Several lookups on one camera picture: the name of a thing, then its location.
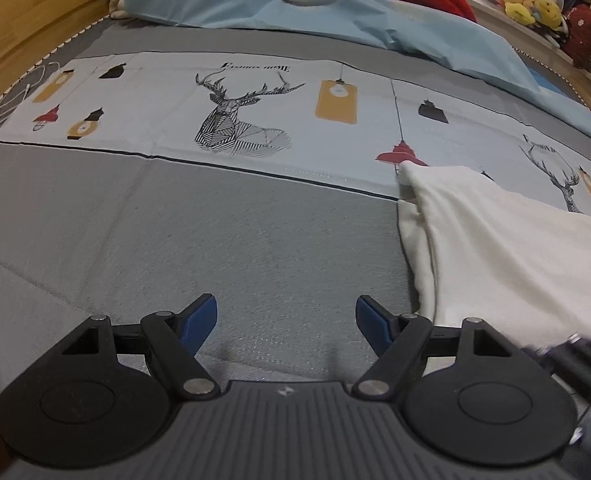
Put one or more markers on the dark red cushion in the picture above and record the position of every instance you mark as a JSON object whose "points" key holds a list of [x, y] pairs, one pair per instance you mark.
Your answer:
{"points": [[588, 35]]}

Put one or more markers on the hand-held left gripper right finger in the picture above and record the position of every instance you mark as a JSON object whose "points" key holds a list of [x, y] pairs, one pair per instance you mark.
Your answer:
{"points": [[374, 321]]}

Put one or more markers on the pile of plush toys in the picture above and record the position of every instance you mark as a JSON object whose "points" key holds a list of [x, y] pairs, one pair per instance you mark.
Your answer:
{"points": [[530, 2]]}

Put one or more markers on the white t-shirt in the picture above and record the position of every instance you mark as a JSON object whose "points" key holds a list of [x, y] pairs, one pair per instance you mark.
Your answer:
{"points": [[500, 255]]}

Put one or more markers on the grey printed bed sheet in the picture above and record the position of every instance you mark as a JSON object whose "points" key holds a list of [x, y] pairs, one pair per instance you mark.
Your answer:
{"points": [[225, 220]]}

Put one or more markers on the light blue quilt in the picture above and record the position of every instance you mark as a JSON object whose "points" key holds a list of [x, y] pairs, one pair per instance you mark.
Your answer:
{"points": [[345, 15]]}

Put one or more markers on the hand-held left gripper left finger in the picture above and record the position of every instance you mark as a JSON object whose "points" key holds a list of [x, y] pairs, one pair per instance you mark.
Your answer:
{"points": [[200, 319]]}

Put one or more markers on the wooden headboard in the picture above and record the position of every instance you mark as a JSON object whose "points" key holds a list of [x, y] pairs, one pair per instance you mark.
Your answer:
{"points": [[20, 15]]}

